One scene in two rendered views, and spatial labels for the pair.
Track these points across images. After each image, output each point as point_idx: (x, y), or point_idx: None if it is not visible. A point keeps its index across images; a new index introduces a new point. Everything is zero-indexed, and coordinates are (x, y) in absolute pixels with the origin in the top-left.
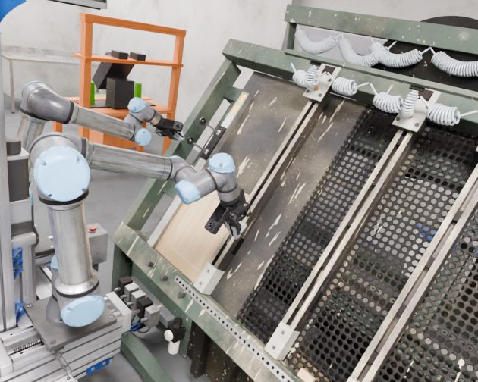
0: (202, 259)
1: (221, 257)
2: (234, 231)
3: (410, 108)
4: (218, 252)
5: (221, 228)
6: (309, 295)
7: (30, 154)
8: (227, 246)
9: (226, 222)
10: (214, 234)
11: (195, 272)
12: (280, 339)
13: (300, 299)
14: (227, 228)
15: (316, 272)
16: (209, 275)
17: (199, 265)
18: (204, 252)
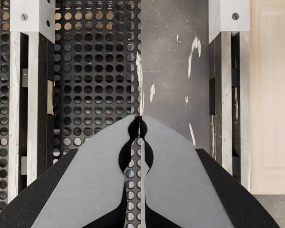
0: (266, 35)
1: (225, 57)
2: (100, 164)
3: None
4: (239, 62)
5: (269, 106)
6: (17, 98)
7: None
8: (226, 83)
9: (189, 226)
10: (276, 88)
11: (264, 5)
12: (22, 5)
13: (28, 83)
14: (175, 153)
15: (27, 141)
16: (226, 11)
17: (265, 21)
18: (272, 47)
